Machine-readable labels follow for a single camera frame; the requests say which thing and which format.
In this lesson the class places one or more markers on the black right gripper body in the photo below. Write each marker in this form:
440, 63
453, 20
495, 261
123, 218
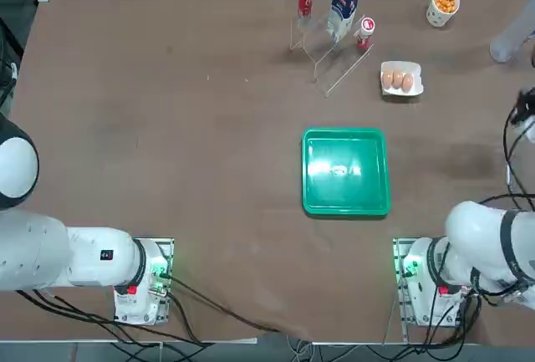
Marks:
526, 107

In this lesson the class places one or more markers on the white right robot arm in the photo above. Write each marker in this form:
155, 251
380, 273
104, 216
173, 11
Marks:
472, 228

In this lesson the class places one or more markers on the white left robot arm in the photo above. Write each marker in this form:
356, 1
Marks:
42, 253

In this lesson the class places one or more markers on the brown egg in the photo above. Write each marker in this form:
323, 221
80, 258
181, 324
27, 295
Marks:
389, 79
398, 79
407, 82

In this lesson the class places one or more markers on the white egg box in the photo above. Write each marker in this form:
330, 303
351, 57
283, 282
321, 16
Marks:
401, 91

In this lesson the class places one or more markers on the white cup of orange popcorn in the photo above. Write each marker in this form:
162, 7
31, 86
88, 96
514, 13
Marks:
436, 15

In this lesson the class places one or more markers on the red yoghurt bottle white lid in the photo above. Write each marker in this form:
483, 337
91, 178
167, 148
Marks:
365, 27

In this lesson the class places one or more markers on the clear acrylic shelf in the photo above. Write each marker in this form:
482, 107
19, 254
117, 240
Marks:
334, 69

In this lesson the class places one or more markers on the green plastic tray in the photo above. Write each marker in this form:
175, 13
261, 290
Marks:
347, 190

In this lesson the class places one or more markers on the blue white milk carton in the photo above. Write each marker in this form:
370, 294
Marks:
340, 6

